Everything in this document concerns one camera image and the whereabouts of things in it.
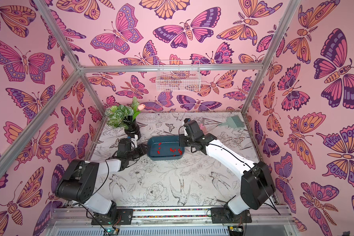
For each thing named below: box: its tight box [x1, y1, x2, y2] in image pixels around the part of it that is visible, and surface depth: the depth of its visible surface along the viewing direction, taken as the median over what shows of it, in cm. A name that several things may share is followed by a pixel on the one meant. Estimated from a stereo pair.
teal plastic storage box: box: [146, 135, 185, 161], surface depth 100 cm
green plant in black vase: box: [104, 97, 146, 141], surface depth 87 cm
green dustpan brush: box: [219, 115, 246, 129], surface depth 116 cm
